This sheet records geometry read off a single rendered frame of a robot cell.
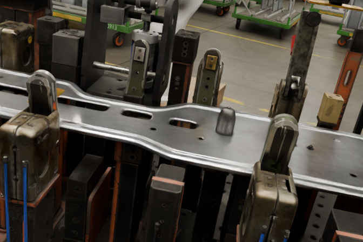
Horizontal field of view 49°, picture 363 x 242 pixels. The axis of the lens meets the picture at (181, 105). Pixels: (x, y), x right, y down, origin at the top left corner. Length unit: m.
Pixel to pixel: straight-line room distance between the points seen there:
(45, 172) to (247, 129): 0.37
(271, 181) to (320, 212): 0.63
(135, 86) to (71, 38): 0.18
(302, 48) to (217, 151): 0.30
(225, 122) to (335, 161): 0.20
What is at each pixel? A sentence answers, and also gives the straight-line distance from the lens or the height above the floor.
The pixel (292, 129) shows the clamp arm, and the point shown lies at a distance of 0.53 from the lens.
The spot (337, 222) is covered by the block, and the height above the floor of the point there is 0.98.
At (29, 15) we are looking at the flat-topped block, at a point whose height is 1.07.
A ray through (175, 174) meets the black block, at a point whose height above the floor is 0.99.
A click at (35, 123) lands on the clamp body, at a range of 0.59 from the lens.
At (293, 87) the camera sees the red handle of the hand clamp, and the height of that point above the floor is 1.07.
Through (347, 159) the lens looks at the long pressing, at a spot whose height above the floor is 1.00.
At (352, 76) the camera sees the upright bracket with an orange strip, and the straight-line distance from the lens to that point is 0.88.
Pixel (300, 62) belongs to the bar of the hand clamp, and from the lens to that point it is 0.85.
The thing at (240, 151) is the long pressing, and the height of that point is 1.00.
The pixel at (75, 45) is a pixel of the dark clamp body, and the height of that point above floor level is 1.06.
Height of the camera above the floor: 1.31
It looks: 23 degrees down
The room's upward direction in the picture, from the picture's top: 9 degrees clockwise
